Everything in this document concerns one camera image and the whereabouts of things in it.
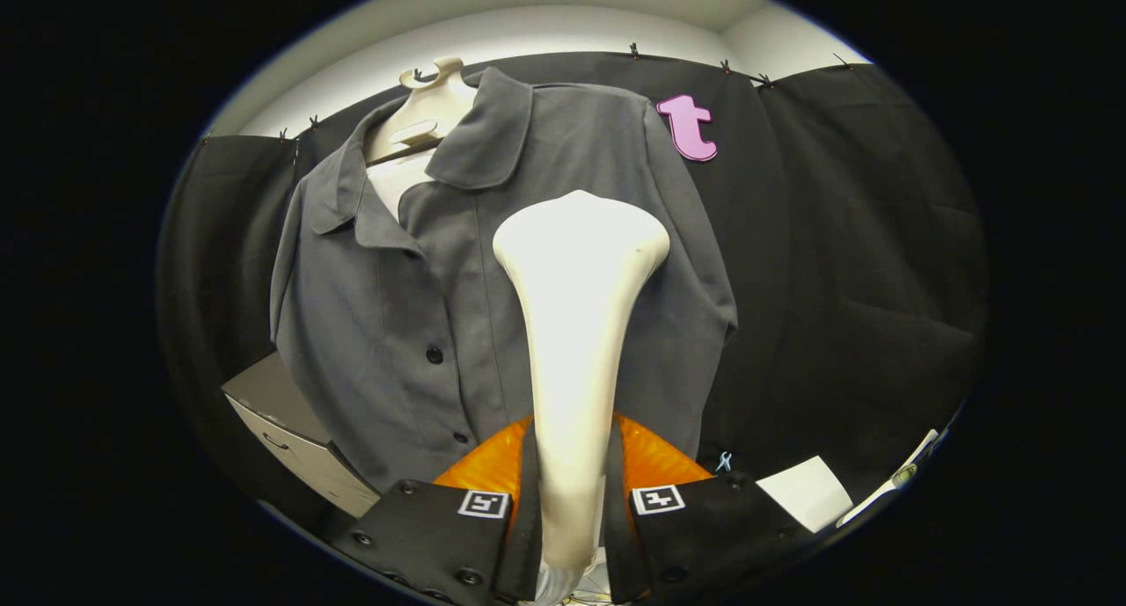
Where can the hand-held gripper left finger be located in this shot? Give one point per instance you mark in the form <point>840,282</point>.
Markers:
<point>413,536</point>

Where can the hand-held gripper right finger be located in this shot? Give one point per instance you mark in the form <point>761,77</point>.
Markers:
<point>730,527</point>

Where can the grey button shirt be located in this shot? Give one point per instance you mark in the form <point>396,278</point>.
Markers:
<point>378,324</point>

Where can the white garment steamer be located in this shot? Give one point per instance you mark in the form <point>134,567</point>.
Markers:
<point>576,324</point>

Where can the small blue clip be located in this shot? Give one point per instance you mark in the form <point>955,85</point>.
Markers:
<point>723,461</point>

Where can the white side table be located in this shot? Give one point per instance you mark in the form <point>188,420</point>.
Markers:
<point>888,492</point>

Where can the grey drawer cabinet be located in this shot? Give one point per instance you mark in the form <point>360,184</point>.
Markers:
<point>281,430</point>

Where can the small green round container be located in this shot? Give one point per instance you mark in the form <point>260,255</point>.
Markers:
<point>903,476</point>

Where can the black backdrop cloth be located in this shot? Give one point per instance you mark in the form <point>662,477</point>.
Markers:
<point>862,263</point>

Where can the cream mannequin torso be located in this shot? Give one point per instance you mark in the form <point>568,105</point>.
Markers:
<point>427,105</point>

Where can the row of black cloth clips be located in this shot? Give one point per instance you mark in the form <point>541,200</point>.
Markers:
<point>633,51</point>

